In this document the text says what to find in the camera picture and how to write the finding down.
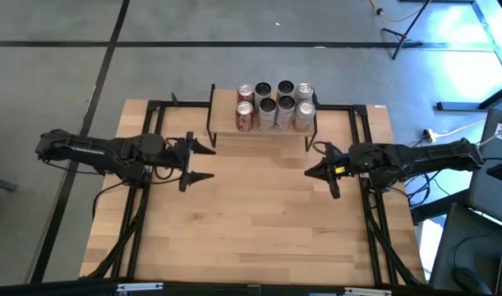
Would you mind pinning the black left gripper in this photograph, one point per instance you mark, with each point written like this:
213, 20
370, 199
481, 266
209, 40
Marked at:
176, 155

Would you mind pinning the wooden shelf black legs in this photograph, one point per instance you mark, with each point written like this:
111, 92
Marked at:
224, 115

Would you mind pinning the red soda can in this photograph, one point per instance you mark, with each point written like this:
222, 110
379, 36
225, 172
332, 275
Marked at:
245, 119
245, 92

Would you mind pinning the black tripod stand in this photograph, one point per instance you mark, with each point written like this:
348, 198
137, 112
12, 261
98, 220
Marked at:
403, 36

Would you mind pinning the black aluminium table frame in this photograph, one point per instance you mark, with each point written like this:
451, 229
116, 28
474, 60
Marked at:
185, 104

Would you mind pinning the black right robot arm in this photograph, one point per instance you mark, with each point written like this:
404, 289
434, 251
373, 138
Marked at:
431, 156

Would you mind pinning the silver metal bracket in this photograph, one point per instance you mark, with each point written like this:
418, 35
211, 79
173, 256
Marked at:
367, 292
139, 286

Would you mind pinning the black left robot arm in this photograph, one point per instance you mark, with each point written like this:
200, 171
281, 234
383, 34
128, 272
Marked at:
90, 150

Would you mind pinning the black front beam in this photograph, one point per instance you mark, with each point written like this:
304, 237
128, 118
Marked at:
234, 290

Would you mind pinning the pink white Spindrift can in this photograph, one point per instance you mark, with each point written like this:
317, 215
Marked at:
304, 119

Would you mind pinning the grey desk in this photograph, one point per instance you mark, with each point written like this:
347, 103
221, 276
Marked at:
452, 246
484, 197

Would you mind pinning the white beverage can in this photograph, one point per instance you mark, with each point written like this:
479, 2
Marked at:
285, 117
285, 87
267, 117

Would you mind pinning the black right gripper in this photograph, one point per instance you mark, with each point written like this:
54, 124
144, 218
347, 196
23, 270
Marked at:
357, 162

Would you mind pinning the silver-top pale beverage can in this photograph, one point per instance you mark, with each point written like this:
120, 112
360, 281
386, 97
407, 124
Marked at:
305, 89

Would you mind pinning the black desk crossbar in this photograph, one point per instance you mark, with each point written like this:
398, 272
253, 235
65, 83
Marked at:
435, 207

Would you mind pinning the white yellow Spindrift can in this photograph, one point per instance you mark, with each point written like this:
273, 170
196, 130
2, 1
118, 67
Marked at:
263, 89

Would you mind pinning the black computer mouse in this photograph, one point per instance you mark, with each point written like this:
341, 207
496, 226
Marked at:
472, 281

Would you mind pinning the black desk foot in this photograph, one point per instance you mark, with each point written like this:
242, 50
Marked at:
460, 106

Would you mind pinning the grey chair leg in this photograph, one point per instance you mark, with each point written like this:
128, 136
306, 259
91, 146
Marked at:
0, 183

